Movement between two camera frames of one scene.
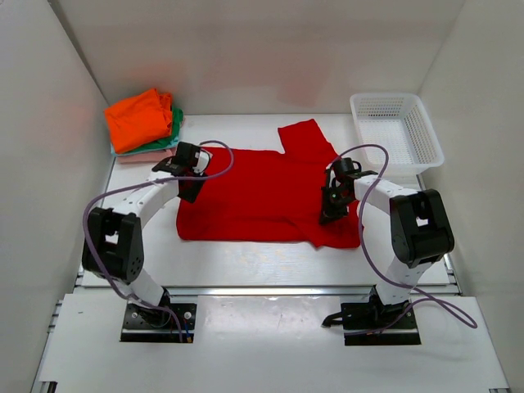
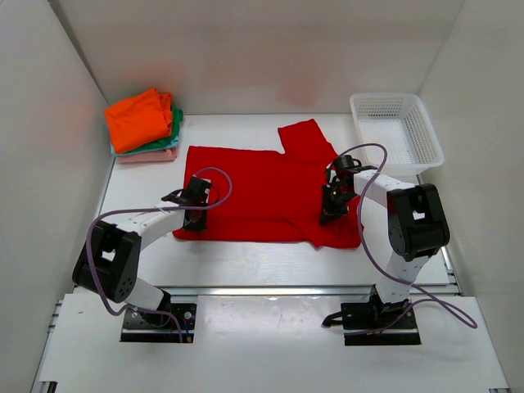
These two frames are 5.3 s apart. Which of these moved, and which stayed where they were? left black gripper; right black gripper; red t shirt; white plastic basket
Moved: left black gripper
Stayed: red t shirt; right black gripper; white plastic basket
